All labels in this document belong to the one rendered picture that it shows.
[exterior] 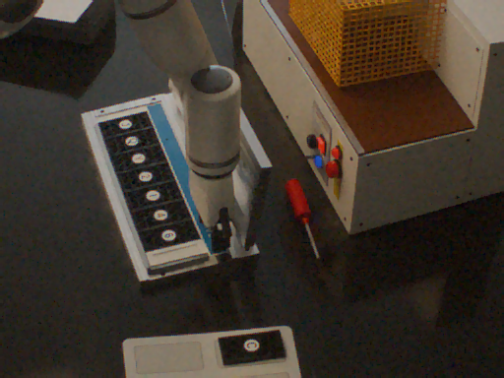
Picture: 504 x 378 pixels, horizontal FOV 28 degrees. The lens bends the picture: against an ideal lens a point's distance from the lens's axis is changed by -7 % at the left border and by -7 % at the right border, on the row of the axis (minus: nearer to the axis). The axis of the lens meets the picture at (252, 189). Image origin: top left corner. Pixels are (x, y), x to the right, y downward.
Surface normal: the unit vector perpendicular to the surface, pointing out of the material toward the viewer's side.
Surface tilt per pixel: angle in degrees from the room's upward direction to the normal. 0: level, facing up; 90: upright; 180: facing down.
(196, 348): 0
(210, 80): 0
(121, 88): 0
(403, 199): 90
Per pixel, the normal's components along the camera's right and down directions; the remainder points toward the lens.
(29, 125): 0.01, -0.71
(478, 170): 0.33, 0.67
